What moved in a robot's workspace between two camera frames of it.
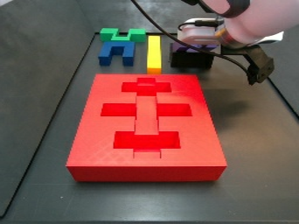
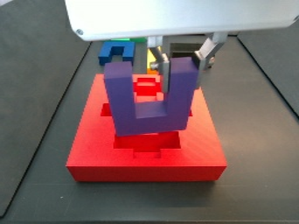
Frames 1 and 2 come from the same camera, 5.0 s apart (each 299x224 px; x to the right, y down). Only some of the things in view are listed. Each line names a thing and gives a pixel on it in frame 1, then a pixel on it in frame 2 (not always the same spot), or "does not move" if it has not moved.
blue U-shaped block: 117,48 does not move
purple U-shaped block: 180,47 to 182,97
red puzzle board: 146,130 does not move
